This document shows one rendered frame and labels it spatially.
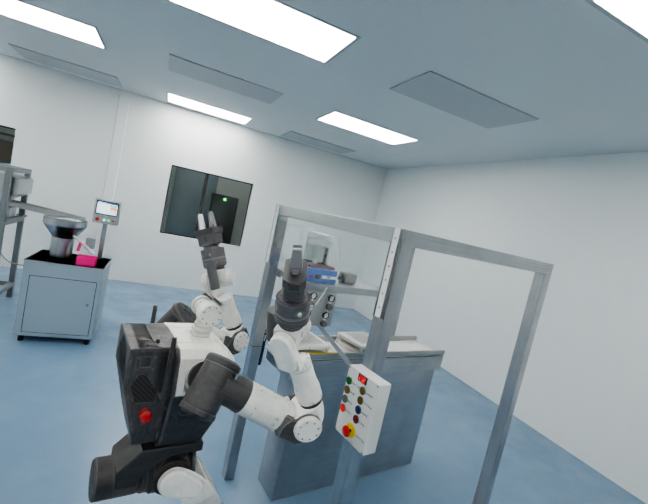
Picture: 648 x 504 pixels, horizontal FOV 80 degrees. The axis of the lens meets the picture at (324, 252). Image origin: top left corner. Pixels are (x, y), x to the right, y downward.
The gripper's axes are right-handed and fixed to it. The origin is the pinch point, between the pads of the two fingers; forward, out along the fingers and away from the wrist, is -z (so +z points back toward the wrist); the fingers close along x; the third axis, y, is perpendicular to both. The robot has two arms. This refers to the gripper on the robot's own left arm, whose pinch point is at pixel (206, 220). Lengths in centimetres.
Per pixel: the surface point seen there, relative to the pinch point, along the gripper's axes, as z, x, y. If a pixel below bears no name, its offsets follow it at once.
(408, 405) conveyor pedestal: 145, 17, -148
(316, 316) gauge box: 55, 3, -65
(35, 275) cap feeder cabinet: -2, -279, -81
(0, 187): -98, -345, -101
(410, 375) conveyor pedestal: 122, 24, -146
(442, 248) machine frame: 28, 78, -43
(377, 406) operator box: 76, 52, -7
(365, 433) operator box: 85, 47, -5
